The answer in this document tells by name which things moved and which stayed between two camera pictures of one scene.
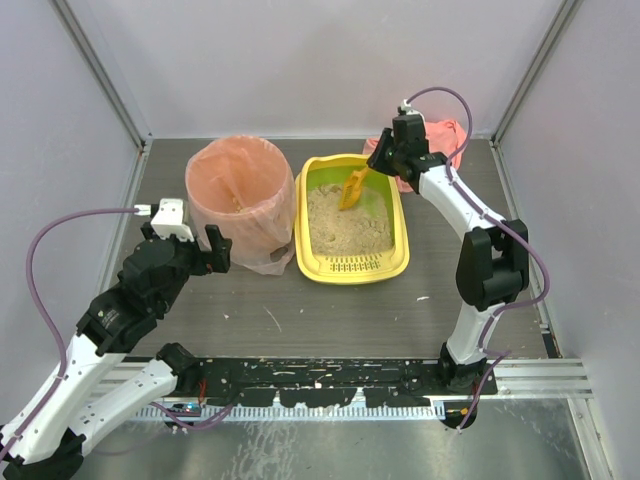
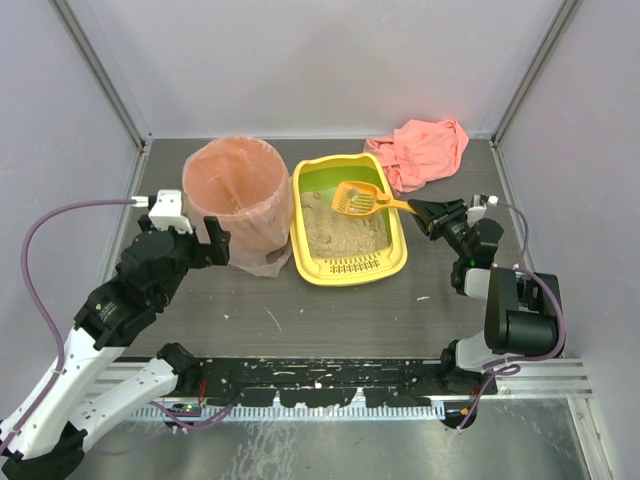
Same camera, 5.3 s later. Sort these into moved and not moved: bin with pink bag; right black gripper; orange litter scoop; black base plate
Moved: orange litter scoop; right black gripper
Not moved: black base plate; bin with pink bag
